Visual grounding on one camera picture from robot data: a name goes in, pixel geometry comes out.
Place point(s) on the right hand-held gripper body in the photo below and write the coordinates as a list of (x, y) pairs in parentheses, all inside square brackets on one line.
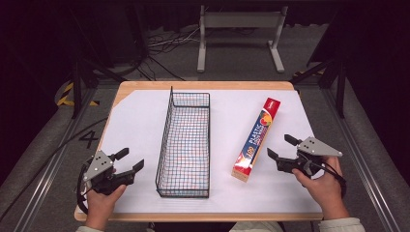
[(317, 148)]

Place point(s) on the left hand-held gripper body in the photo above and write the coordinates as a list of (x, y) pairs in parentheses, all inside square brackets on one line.
[(96, 166)]

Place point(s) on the person's left hand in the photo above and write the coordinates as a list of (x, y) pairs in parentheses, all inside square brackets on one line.
[(102, 203)]

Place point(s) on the person's right hand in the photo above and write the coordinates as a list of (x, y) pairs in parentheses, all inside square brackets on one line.
[(325, 190)]

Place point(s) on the long plastic wrap box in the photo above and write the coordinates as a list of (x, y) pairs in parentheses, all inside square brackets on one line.
[(257, 138)]

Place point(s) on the white paper sheet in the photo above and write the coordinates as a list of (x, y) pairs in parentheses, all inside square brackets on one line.
[(138, 129)]

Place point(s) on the black metal stand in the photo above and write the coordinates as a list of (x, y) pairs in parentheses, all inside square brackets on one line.
[(340, 87), (76, 80)]

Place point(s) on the person's light clothing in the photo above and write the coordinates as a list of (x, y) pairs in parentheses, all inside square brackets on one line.
[(254, 226)]

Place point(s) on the yellow black hazard tape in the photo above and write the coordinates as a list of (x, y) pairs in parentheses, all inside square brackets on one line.
[(66, 96)]

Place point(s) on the grey metal stand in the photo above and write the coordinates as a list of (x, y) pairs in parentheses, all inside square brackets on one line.
[(240, 20)]

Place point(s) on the aluminium floor rail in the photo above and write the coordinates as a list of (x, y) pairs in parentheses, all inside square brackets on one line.
[(361, 154), (54, 154)]

